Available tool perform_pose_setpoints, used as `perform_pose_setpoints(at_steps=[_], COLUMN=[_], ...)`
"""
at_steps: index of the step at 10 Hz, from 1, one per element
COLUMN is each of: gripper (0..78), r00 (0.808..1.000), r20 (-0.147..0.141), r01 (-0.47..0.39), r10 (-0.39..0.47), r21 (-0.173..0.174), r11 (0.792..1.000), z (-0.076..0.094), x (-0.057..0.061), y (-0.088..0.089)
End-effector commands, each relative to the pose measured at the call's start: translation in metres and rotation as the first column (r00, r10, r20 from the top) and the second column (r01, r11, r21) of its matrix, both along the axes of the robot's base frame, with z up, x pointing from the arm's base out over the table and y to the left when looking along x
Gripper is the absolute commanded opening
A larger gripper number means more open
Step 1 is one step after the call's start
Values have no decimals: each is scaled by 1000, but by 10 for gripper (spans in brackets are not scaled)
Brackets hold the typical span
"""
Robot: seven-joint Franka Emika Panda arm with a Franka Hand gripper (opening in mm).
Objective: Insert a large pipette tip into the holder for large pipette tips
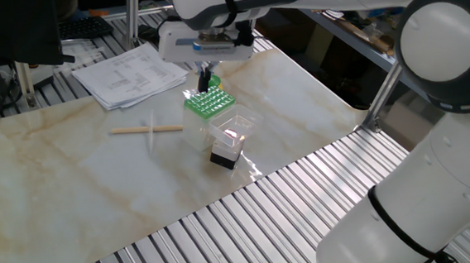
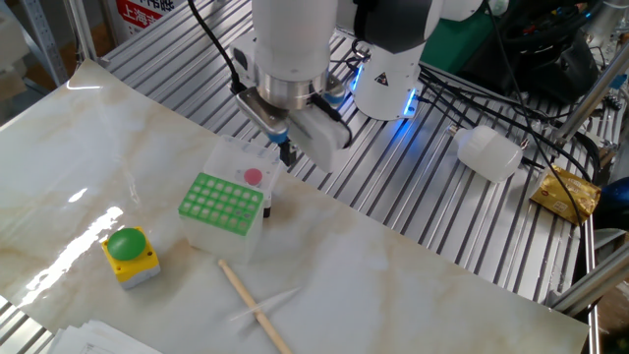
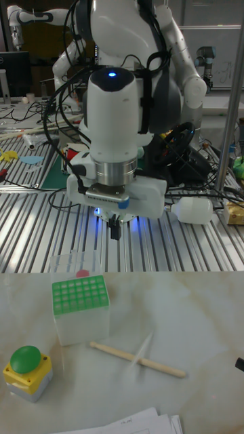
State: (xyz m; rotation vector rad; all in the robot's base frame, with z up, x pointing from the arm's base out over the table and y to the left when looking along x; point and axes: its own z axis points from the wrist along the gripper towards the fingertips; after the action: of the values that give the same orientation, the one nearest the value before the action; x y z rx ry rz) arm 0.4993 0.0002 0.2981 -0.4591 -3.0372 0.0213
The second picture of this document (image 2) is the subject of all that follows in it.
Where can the grey metal shelf upright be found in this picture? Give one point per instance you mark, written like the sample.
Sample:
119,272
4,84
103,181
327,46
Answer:
46,44

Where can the green-topped pipette tip holder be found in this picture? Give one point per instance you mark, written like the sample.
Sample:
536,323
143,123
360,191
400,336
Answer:
221,206

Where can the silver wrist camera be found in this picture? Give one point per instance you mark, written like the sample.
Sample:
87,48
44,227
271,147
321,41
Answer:
260,115

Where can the green button yellow box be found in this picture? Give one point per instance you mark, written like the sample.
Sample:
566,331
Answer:
129,251

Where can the black bag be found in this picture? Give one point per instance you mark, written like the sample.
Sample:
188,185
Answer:
540,54

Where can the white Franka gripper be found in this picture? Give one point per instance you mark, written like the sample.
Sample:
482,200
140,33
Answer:
322,140

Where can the stack of printed papers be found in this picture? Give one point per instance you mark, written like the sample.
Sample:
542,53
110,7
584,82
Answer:
98,341

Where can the aluminium frame bar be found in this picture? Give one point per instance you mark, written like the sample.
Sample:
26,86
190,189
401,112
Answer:
589,285
592,96

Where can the red white sign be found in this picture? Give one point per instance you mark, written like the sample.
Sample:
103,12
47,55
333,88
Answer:
140,15

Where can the wooden stick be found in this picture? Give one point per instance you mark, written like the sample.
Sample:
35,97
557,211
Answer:
253,306

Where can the marble pattern table sheet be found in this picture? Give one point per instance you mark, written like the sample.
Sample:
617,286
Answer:
368,295

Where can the dark blue object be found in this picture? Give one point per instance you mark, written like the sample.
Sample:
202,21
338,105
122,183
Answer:
614,201

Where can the clear plastic tip box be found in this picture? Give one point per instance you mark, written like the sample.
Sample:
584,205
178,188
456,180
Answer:
231,155

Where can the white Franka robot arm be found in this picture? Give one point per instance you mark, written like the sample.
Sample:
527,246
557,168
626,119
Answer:
295,39

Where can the red round cap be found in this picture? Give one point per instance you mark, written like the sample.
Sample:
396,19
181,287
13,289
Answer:
253,176

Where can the gold foil packet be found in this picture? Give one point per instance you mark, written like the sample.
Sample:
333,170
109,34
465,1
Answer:
565,194

